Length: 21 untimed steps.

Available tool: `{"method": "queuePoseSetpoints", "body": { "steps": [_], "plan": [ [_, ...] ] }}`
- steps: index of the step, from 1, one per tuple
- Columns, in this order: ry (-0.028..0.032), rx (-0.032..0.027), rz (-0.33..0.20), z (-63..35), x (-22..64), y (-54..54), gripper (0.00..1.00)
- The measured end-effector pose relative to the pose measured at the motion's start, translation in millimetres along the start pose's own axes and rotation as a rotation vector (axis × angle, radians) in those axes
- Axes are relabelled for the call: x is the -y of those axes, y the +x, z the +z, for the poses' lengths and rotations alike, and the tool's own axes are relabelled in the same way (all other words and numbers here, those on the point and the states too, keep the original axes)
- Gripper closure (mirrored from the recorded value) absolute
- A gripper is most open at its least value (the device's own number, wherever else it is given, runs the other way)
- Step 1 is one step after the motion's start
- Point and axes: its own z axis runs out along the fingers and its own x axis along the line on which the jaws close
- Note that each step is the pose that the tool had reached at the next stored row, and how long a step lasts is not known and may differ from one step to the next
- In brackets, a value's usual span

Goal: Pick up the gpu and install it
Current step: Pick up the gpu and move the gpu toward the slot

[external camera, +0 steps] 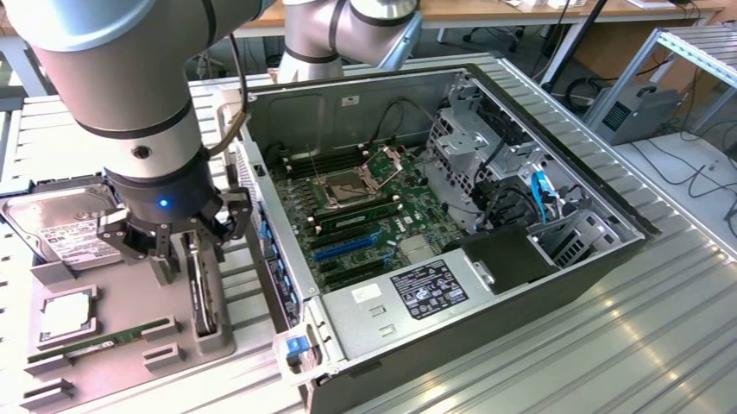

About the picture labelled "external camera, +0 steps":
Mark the short black expansion slot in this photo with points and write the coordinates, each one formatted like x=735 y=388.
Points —
x=329 y=266

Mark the open metal socket cover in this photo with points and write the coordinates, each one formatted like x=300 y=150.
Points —
x=392 y=150

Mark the green motherboard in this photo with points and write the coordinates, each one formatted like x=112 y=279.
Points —
x=404 y=207

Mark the black plastic shroud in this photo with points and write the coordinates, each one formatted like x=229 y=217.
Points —
x=507 y=259

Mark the long black expansion slot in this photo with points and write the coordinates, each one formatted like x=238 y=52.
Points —
x=352 y=271
x=340 y=238
x=357 y=278

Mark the CPU socket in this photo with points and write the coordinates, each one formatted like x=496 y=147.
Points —
x=347 y=190

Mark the open black PC case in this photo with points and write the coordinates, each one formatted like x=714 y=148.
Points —
x=576 y=302

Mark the grey floor cabinet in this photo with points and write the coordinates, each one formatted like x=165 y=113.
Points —
x=651 y=108

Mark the silver hard disk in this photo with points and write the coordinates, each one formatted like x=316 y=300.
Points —
x=53 y=220

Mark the black slanted pole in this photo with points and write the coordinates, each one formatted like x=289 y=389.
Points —
x=576 y=43

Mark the silver CPU chip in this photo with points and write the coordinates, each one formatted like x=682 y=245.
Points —
x=66 y=317

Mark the graphics card with black cooler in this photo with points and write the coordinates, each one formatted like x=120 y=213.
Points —
x=205 y=293

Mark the silver disk bay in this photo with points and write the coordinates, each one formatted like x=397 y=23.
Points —
x=576 y=241

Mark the silver chipset heatsink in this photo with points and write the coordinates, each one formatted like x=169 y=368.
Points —
x=417 y=250

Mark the black RAM slot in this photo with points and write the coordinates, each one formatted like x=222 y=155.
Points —
x=303 y=164
x=357 y=212
x=303 y=159
x=303 y=174
x=357 y=207
x=303 y=169

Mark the blue expansion slot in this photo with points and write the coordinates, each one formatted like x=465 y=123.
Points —
x=347 y=249

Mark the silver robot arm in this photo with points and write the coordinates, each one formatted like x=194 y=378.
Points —
x=116 y=86

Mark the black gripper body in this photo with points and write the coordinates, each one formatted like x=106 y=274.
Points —
x=162 y=198

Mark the blue case latch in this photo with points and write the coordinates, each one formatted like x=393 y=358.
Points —
x=296 y=347

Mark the green RAM stick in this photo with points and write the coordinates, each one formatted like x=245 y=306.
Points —
x=355 y=221
x=93 y=346

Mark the thin metal locking lever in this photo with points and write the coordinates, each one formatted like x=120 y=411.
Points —
x=316 y=166

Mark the black office chair base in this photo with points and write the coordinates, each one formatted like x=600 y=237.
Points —
x=515 y=32

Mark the aluminium frame table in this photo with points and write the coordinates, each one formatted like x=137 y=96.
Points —
x=700 y=45

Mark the silver drive cage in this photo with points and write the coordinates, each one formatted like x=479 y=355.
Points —
x=461 y=138

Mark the wooden desk white frame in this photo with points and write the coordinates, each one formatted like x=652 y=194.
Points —
x=536 y=14
x=265 y=23

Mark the silver power supply unit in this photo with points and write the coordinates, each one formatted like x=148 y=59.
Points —
x=375 y=319

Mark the grey parts rack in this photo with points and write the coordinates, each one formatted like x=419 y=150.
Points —
x=128 y=302

